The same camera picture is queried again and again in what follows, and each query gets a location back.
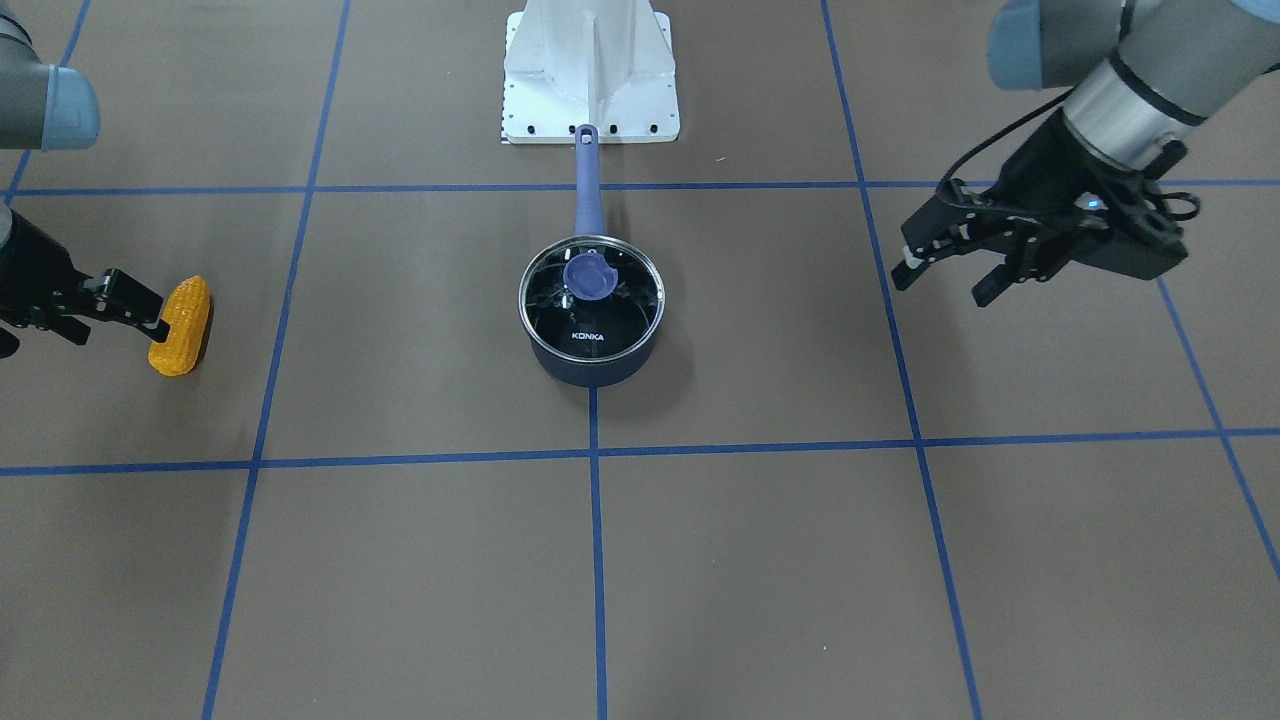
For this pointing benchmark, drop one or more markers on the white camera stand column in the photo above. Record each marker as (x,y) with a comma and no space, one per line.
(606,64)

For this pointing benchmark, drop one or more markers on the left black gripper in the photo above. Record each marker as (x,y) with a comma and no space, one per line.
(1040,180)

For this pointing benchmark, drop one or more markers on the glass pot lid blue knob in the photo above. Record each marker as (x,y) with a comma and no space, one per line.
(591,300)

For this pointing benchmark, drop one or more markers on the blue saucepan with handle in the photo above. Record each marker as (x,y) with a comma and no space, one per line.
(589,218)

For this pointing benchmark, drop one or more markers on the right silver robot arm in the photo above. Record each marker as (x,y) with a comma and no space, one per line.
(48,107)

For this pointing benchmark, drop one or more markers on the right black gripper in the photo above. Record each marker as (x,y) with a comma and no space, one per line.
(22,262)

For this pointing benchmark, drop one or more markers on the yellow corn cob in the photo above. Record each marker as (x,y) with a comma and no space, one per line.
(188,312)

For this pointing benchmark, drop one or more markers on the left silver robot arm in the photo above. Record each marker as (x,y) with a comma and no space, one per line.
(1137,77)

